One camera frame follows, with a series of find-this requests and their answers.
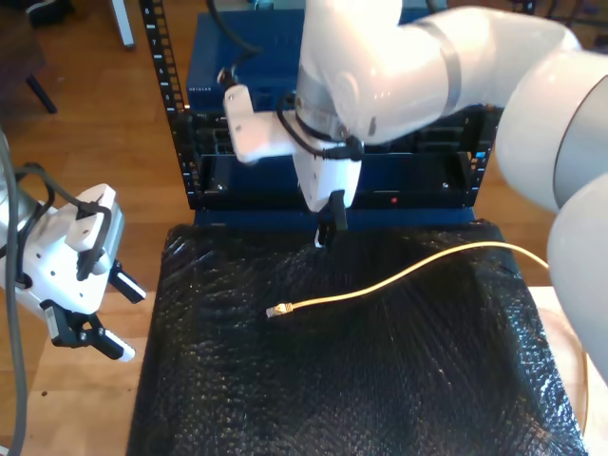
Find black rack post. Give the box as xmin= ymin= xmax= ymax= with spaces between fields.
xmin=467 ymin=0 xmax=541 ymax=191
xmin=138 ymin=0 xmax=200 ymax=210

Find blue rack base plate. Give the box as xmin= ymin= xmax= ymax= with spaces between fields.
xmin=193 ymin=208 xmax=480 ymax=230

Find dark shoe white sole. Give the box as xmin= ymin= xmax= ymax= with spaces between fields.
xmin=26 ymin=0 xmax=75 ymax=15

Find dark brown chair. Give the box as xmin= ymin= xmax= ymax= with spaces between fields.
xmin=0 ymin=9 xmax=58 ymax=115

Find yellow network cable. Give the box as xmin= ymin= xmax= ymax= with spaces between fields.
xmin=265 ymin=240 xmax=590 ymax=431

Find blue network switch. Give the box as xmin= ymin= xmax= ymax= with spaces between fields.
xmin=184 ymin=8 xmax=447 ymax=113

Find black bubble mat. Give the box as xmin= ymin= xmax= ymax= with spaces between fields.
xmin=125 ymin=218 xmax=590 ymax=456

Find black rack shelf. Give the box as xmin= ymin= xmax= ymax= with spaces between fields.
xmin=198 ymin=152 xmax=476 ymax=213

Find white table leg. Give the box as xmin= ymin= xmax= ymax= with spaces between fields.
xmin=109 ymin=0 xmax=137 ymax=51

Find thin black cable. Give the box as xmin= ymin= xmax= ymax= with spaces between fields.
xmin=206 ymin=0 xmax=367 ymax=162
xmin=13 ymin=162 xmax=113 ymax=281

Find black rack server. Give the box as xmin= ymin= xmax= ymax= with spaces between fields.
xmin=189 ymin=109 xmax=498 ymax=157

